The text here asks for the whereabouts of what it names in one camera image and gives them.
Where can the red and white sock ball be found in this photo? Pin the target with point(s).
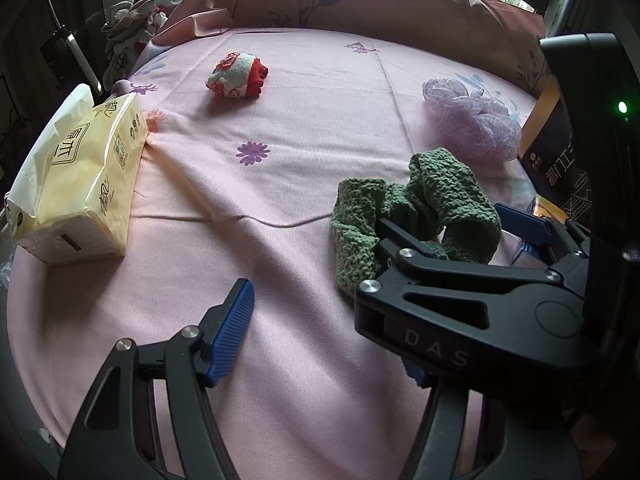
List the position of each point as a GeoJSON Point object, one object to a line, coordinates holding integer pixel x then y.
{"type": "Point", "coordinates": [237, 76]}

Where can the pink floral pillow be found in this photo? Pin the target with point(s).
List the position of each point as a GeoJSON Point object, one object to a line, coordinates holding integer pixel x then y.
{"type": "Point", "coordinates": [380, 5]}

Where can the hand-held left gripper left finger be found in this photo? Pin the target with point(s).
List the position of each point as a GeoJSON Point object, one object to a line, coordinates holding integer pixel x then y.
{"type": "Point", "coordinates": [231, 332]}

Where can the purple mesh bath sponge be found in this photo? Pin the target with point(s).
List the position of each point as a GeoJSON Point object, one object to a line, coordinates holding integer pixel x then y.
{"type": "Point", "coordinates": [475, 115]}

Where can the pink floral bedsheet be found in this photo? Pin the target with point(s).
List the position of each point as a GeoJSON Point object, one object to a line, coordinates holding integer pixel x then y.
{"type": "Point", "coordinates": [280, 185]}

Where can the pile of clothes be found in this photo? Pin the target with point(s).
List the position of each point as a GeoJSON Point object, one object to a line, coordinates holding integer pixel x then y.
{"type": "Point", "coordinates": [135, 35]}

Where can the black printed box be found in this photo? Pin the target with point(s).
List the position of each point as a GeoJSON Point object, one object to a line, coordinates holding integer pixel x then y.
{"type": "Point", "coordinates": [555, 165]}

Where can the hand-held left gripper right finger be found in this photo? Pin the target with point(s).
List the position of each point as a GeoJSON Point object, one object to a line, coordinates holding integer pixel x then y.
{"type": "Point", "coordinates": [447, 425]}

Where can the yellow tissue pack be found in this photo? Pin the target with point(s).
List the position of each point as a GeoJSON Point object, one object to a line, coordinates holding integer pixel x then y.
{"type": "Point", "coordinates": [85, 180]}

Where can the green knitted towel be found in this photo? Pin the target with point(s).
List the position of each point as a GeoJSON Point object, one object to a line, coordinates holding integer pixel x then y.
{"type": "Point", "coordinates": [445, 185]}

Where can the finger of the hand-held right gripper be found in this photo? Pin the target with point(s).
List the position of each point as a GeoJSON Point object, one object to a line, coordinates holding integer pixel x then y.
{"type": "Point", "coordinates": [525, 225]}
{"type": "Point", "coordinates": [407, 242]}

